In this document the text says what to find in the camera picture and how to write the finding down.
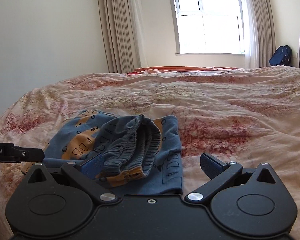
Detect blue patterned children's pants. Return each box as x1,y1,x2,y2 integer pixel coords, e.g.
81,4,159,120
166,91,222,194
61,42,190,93
43,109,183,195

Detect pink floral bed quilt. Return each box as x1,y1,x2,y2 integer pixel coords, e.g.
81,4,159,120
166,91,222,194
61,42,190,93
0,67,300,239

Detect orange bed sheet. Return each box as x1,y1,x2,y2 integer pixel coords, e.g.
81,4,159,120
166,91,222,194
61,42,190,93
128,66,239,75

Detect blue backpack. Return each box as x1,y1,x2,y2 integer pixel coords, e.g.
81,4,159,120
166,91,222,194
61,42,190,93
269,45,292,66

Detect right beige curtain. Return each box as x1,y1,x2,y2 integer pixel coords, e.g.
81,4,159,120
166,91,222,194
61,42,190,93
242,0,276,69

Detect beige curtain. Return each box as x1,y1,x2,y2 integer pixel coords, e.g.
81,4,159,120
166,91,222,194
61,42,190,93
98,0,147,73
242,0,276,69

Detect white framed window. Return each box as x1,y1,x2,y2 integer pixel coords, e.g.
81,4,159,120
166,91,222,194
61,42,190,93
173,0,244,54

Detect left beige curtain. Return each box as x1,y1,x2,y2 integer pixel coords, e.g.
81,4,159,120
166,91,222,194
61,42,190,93
98,0,147,73

